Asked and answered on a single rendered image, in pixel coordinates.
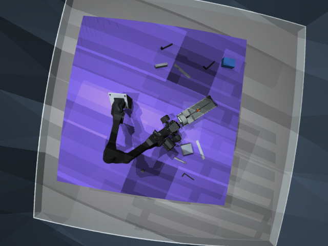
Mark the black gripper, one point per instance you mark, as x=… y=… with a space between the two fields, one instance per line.
x=165 y=120

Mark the blue cube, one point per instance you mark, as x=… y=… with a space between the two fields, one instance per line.
x=228 y=62

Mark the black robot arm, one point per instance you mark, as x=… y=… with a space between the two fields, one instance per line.
x=157 y=139

